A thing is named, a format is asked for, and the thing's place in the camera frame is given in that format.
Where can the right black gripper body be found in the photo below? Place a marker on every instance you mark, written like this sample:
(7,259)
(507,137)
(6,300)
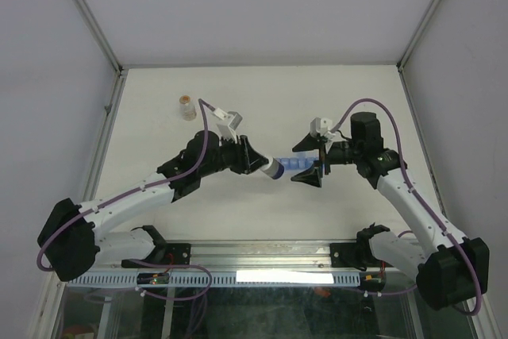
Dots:
(333,156)

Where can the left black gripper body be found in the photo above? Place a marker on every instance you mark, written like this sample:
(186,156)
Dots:
(232,156)

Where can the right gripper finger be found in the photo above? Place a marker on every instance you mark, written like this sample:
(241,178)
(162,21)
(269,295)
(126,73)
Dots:
(311,176)
(308,143)

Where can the blue weekly pill organizer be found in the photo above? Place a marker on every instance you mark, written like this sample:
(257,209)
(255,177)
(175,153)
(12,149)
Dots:
(299,161)

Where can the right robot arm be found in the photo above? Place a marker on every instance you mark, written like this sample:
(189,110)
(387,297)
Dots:
(446,266)

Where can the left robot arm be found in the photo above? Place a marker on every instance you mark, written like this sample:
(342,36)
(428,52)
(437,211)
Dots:
(78,236)

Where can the small clear orange-capped vial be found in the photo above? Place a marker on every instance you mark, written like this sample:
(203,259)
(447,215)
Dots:
(187,108)

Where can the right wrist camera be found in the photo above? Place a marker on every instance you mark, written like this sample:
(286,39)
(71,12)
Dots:
(322,127)

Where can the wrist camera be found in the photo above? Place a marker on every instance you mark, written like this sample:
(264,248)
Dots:
(228,123)
(322,127)

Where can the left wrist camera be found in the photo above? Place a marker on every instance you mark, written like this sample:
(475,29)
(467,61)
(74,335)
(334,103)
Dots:
(228,123)

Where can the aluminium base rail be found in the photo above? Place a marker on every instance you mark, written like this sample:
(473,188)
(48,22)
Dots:
(300,255)

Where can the white slotted cable duct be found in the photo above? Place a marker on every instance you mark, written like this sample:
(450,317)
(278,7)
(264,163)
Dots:
(241,278)

